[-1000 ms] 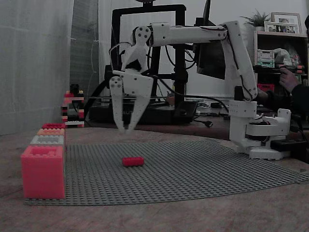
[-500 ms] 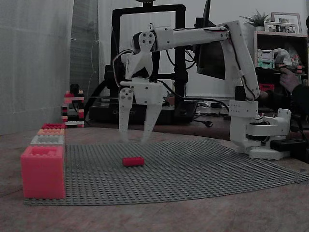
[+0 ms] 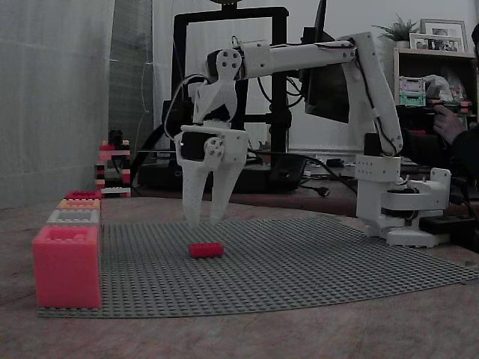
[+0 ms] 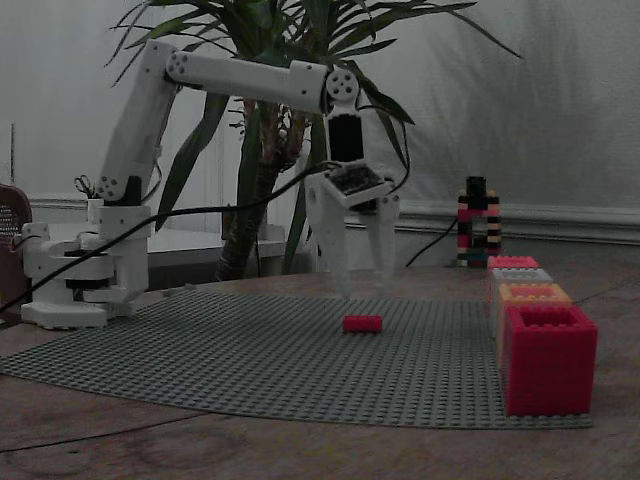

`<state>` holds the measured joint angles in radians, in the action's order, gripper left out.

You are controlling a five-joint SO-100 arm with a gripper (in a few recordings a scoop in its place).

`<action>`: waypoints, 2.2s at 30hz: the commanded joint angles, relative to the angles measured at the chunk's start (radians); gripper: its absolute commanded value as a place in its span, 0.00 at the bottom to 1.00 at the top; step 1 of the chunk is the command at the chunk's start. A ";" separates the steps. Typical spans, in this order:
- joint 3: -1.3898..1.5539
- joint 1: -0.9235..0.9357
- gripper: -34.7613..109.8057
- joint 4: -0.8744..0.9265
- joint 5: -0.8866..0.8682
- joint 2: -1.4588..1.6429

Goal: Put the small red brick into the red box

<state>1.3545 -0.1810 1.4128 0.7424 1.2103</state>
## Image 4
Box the red Lego brick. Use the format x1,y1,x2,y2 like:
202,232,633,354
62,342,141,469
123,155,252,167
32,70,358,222
342,314,385,336

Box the large pink brick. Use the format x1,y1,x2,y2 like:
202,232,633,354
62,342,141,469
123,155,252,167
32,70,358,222
486,255,542,272

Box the grey white brick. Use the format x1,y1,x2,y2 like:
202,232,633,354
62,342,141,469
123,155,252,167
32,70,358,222
488,268,555,287

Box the grey studded baseplate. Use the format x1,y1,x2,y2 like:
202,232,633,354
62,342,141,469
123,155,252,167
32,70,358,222
0,288,595,431

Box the orange brick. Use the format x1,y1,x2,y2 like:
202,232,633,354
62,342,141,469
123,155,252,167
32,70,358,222
494,282,574,321

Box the large green yucca plant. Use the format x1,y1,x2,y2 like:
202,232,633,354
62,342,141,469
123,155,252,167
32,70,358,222
103,0,524,282

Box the black webcam cable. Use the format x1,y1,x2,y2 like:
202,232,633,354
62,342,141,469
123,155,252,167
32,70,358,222
404,217,462,268

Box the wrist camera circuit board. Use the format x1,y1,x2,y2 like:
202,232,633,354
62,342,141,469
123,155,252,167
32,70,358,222
323,164,395,214

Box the striped Lego camera tower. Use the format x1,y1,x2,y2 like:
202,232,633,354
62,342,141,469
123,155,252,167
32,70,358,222
456,191,502,269

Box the black camera cable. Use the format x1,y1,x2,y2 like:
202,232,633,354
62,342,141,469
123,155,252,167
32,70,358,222
0,160,334,322

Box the scissors with black handles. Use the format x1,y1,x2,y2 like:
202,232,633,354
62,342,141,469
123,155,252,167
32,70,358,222
73,173,99,201

